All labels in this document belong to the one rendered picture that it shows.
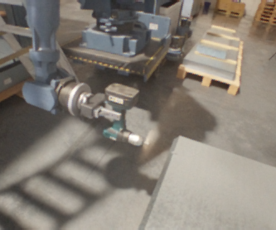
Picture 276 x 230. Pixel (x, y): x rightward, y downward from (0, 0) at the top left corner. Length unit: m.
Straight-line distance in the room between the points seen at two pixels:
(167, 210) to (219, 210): 0.17
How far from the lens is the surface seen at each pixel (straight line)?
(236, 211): 0.74
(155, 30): 2.38
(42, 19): 0.85
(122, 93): 0.70
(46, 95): 0.85
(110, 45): 1.82
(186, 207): 0.68
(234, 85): 2.75
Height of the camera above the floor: 1.23
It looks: 38 degrees down
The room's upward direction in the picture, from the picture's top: 6 degrees clockwise
